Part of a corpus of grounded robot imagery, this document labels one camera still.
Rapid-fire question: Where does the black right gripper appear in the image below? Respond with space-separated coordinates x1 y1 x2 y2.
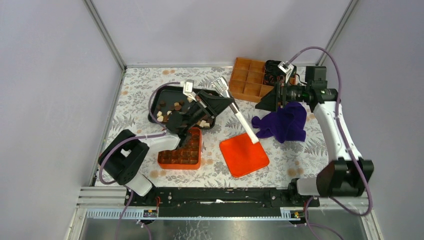
254 76 309 113

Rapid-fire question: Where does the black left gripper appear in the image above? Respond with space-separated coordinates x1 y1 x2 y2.
182 90 233 132

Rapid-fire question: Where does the metal tongs white handle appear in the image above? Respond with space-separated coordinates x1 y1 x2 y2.
211 76 259 144

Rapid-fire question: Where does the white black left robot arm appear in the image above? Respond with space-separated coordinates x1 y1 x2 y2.
98 90 235 206

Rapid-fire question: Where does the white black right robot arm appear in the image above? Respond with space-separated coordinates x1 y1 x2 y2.
255 62 374 206

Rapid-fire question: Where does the black chocolate tray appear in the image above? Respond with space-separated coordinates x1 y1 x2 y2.
150 85 219 130

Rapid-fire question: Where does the orange chocolate box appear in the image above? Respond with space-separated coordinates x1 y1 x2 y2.
157 128 203 170

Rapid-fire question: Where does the purple cloth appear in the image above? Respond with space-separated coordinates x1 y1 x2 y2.
251 102 307 144

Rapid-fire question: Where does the orange compartment organizer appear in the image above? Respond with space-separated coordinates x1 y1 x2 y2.
228 56 297 104

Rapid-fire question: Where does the orange box lid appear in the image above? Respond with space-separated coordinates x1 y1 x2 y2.
219 133 270 178

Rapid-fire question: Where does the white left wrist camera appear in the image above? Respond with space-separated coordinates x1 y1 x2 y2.
182 79 196 101

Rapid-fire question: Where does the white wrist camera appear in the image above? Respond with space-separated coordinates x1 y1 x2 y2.
182 79 196 101
277 61 295 84

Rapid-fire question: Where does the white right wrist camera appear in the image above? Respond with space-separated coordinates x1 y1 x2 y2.
277 61 295 84

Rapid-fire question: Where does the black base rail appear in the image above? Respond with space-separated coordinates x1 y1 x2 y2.
124 187 320 219

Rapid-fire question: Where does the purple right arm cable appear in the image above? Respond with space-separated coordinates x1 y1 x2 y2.
286 46 375 240

